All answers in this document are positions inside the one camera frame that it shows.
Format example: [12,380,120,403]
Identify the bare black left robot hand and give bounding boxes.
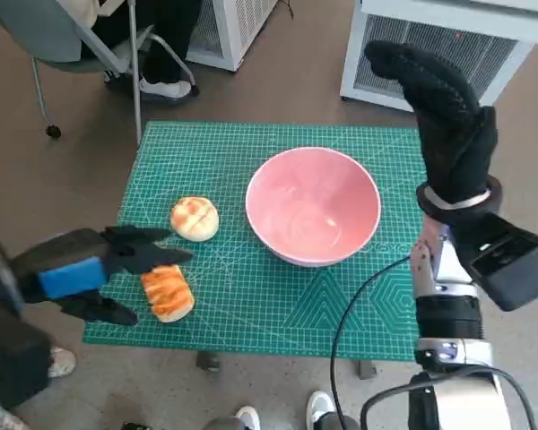
[11,226,194,326]

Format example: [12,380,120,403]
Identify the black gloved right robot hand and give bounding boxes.
[364,39,499,206]

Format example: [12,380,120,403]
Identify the striped oblong toy bread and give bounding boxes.
[140,263,195,323]

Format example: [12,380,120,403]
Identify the pink bowl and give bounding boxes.
[245,146,382,269]

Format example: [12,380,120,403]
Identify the round toy bread bun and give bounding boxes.
[169,195,220,244]

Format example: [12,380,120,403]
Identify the person's shoe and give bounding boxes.
[307,390,337,430]
[48,347,77,378]
[235,405,261,430]

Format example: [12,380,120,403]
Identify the large white mesh-front unit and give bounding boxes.
[339,0,538,114]

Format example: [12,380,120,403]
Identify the green cutting mat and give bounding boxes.
[81,120,425,362]

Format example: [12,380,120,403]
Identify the grey office chair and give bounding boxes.
[0,0,198,138]

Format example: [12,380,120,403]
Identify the seated person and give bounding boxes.
[80,0,203,107]

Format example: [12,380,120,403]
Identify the small white mesh-front unit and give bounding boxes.
[186,0,282,73]

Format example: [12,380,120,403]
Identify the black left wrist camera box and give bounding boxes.
[0,311,54,411]

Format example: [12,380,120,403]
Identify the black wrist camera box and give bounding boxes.
[455,212,538,313]
[0,311,54,411]

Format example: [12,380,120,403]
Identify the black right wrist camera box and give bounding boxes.
[455,212,538,313]

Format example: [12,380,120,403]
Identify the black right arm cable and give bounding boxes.
[330,256,416,430]
[360,366,517,430]

